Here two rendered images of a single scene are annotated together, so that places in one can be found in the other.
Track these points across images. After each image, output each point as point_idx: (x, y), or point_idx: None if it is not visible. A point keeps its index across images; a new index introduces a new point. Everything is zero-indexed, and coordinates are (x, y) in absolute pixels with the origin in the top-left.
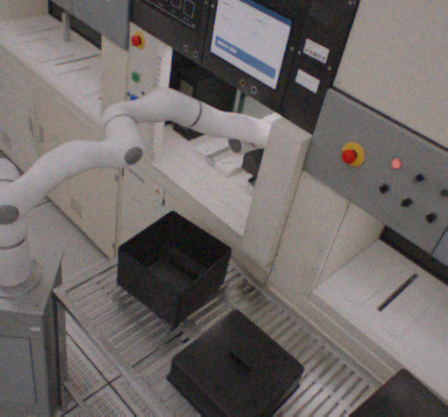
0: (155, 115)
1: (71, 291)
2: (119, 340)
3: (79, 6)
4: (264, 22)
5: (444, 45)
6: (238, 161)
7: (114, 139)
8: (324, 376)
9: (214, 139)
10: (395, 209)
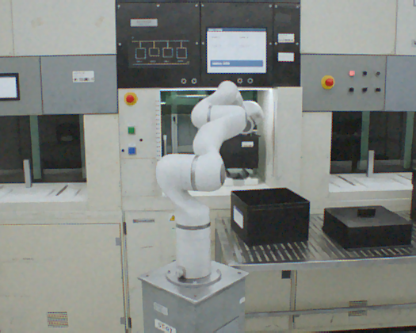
0: (233, 96)
1: (238, 260)
2: (303, 256)
3: (53, 102)
4: (246, 36)
5: (347, 9)
6: None
7: (233, 109)
8: None
9: None
10: (359, 98)
